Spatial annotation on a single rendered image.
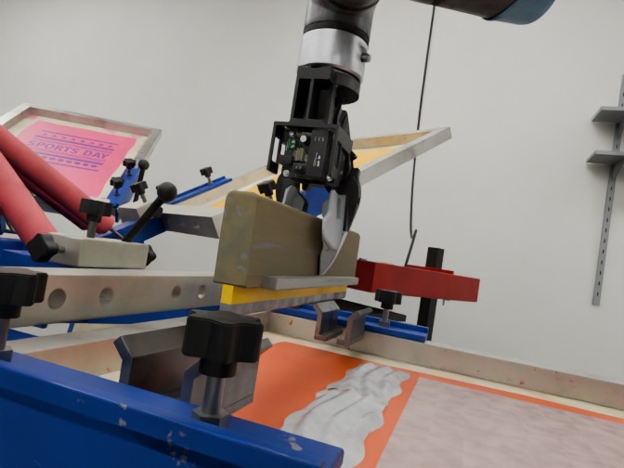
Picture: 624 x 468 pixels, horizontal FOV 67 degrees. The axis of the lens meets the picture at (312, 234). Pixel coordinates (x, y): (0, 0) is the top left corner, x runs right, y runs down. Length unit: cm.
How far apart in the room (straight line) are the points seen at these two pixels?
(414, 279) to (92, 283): 114
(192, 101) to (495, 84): 180
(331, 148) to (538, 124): 220
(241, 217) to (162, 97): 298
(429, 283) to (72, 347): 129
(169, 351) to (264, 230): 12
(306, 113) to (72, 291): 30
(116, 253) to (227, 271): 32
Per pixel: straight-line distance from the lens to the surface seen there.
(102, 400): 28
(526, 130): 263
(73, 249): 63
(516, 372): 77
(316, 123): 48
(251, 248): 36
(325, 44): 53
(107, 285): 59
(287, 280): 41
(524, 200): 255
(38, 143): 214
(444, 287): 168
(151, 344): 35
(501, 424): 56
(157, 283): 66
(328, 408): 46
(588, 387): 79
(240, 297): 38
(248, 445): 24
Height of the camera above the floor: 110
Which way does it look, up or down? 2 degrees up
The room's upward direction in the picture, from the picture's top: 9 degrees clockwise
